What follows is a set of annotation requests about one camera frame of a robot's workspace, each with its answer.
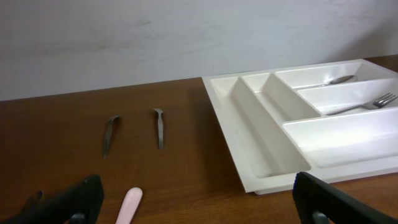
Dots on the pink handled utensil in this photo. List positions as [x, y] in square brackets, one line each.
[129, 205]

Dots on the silver fork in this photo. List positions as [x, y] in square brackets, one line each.
[378, 103]

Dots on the small bent spoon right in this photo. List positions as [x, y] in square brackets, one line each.
[160, 126]

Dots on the small bent spoon left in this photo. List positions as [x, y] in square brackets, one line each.
[108, 135]

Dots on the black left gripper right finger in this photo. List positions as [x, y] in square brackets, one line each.
[318, 202]

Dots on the small bent spoon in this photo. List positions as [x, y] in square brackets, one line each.
[108, 135]
[160, 126]

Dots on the dark chopstick left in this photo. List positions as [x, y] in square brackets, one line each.
[33, 201]

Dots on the white plastic cutlery tray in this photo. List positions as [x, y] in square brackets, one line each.
[275, 125]

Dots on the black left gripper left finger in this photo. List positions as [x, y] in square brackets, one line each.
[79, 203]

